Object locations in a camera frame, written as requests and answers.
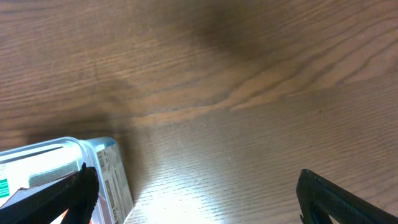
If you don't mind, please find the blue fever patch box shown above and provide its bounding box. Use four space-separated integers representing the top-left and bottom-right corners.
83 137 134 224

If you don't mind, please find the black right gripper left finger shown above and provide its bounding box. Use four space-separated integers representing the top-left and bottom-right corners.
1 164 99 224

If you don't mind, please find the green white medicine box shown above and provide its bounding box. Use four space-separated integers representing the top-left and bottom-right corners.
1 155 79 203

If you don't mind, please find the clear plastic container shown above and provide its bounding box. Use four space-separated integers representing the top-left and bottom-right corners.
1 137 134 224

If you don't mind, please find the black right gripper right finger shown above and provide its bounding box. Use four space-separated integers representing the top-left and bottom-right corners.
296 169 397 224

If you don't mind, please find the red white medicine box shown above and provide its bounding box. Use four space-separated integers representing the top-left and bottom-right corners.
1 187 67 224

